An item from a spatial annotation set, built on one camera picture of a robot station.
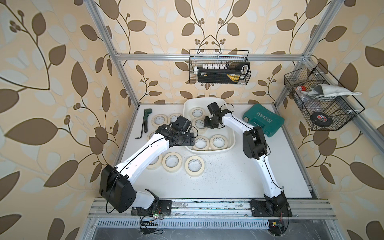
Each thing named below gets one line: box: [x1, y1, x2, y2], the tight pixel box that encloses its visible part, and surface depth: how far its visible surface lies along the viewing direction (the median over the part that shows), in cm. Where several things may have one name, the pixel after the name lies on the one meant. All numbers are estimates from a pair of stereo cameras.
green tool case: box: [242, 103, 285, 138], surface depth 108 cm
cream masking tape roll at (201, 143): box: [193, 135, 210, 151], surface depth 98 cm
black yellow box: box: [198, 68, 242, 84], surface depth 86 cm
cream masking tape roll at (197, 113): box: [190, 107, 206, 120], surface depth 114 cm
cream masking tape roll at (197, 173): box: [184, 155, 205, 178], surface depth 86 cm
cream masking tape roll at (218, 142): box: [210, 134, 228, 151], surface depth 98 cm
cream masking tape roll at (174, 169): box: [162, 152, 183, 173], surface depth 88 cm
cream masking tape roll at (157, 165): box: [146, 154, 162, 170], surface depth 89 cm
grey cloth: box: [301, 83, 362, 99], surface depth 63 cm
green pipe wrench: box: [144, 108, 153, 133], surface depth 114 cm
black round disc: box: [310, 112, 334, 128], surface depth 73 cm
